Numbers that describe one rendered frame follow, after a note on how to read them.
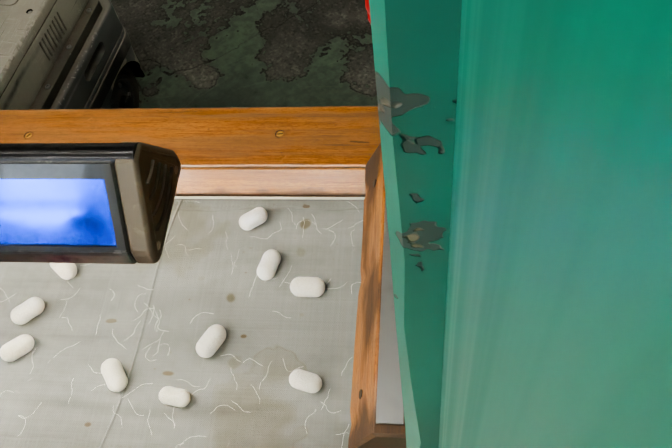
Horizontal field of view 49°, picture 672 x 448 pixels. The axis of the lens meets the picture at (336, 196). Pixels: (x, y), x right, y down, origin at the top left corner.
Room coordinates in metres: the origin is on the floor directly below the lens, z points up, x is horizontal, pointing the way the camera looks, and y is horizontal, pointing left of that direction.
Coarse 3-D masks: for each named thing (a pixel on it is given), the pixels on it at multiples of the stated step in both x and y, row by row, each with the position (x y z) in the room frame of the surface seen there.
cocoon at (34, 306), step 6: (30, 300) 0.40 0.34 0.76; (36, 300) 0.40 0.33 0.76; (42, 300) 0.40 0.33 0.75; (18, 306) 0.39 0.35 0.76; (24, 306) 0.39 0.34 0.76; (30, 306) 0.39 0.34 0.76; (36, 306) 0.39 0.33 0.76; (42, 306) 0.39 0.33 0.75; (12, 312) 0.39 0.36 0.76; (18, 312) 0.39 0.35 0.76; (24, 312) 0.39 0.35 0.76; (30, 312) 0.39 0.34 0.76; (36, 312) 0.39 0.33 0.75; (12, 318) 0.38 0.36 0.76; (18, 318) 0.38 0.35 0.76; (24, 318) 0.38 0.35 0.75; (30, 318) 0.38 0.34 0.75; (18, 324) 0.38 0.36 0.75
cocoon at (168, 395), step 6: (162, 390) 0.27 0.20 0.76; (168, 390) 0.27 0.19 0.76; (174, 390) 0.27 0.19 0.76; (180, 390) 0.27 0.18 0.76; (186, 390) 0.27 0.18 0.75; (162, 396) 0.27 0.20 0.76; (168, 396) 0.27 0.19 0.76; (174, 396) 0.27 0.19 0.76; (180, 396) 0.26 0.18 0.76; (186, 396) 0.26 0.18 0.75; (162, 402) 0.26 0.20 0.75; (168, 402) 0.26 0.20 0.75; (174, 402) 0.26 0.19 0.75; (180, 402) 0.26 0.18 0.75; (186, 402) 0.26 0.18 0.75
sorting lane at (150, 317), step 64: (192, 256) 0.43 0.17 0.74; (256, 256) 0.41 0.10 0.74; (320, 256) 0.40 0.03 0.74; (0, 320) 0.39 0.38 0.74; (64, 320) 0.38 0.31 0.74; (128, 320) 0.36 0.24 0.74; (192, 320) 0.35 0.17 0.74; (256, 320) 0.34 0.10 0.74; (320, 320) 0.32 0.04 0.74; (0, 384) 0.32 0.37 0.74; (64, 384) 0.31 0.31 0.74; (128, 384) 0.29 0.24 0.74; (192, 384) 0.28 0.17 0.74; (256, 384) 0.27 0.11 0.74
